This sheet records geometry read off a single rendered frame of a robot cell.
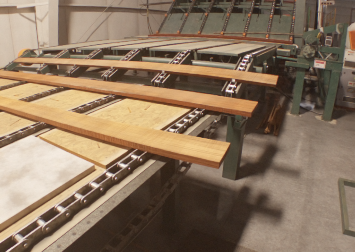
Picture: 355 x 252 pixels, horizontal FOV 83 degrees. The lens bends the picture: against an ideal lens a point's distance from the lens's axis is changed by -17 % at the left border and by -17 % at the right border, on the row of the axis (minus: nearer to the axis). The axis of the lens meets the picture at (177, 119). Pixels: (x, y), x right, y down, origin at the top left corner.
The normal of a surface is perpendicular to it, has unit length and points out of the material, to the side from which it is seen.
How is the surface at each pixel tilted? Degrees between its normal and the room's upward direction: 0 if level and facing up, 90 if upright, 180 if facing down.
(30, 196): 0
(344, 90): 90
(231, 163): 90
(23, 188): 0
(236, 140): 90
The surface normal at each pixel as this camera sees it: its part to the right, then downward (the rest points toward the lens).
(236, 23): -0.36, -0.40
